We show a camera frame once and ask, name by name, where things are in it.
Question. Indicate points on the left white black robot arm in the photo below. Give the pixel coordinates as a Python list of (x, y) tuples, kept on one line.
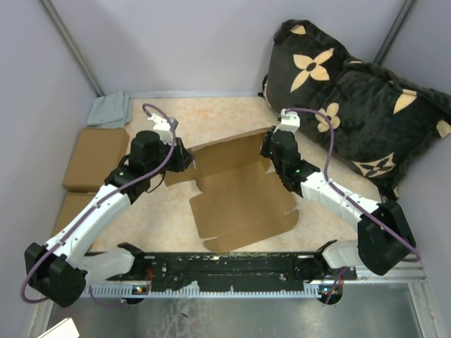
[(60, 269)]

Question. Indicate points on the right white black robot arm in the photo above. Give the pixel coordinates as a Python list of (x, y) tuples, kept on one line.
[(383, 238)]

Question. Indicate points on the aluminium frame rail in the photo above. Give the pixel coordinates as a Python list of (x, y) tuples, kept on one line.
[(404, 273)]

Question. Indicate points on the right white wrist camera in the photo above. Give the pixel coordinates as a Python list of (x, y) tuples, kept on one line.
[(289, 121)]

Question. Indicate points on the grey folded cloth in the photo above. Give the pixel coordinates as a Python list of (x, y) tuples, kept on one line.
[(111, 112)]

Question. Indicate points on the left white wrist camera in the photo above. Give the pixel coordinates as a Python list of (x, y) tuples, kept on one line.
[(165, 128)]

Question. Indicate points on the white object at bottom corner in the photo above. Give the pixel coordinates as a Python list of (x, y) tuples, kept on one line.
[(64, 329)]

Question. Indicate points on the brown cardboard box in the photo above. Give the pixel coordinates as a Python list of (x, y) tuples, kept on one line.
[(241, 201)]

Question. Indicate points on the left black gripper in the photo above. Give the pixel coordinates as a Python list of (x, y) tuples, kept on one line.
[(183, 158)]

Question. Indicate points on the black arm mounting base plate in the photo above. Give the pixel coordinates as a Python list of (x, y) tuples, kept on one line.
[(240, 272)]

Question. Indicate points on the lower folded cardboard box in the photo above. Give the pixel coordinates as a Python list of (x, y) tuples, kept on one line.
[(73, 204)]

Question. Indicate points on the black floral plush cushion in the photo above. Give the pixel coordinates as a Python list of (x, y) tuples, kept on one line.
[(373, 120)]

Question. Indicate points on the upper folded cardboard box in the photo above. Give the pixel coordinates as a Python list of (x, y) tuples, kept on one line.
[(97, 152)]

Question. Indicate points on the folded cardboard box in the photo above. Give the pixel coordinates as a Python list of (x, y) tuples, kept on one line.
[(97, 152), (73, 204)]

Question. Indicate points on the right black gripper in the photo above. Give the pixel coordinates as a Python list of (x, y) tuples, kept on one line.
[(266, 142)]

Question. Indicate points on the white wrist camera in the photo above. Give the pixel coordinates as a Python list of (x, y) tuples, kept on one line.
[(289, 121), (165, 128)]

